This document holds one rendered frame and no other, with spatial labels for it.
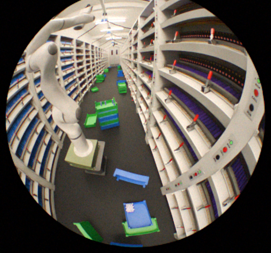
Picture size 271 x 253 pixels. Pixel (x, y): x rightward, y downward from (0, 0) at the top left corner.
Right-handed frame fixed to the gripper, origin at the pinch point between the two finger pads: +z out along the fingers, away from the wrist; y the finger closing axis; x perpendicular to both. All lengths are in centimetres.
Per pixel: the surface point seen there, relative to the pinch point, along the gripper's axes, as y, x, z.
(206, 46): 65, 28, -58
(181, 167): 70, 25, -118
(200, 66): 79, 8, -60
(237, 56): 67, 41, -62
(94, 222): 5, 62, -184
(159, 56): 59, -16, -56
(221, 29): 83, 28, -35
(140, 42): 50, -77, -16
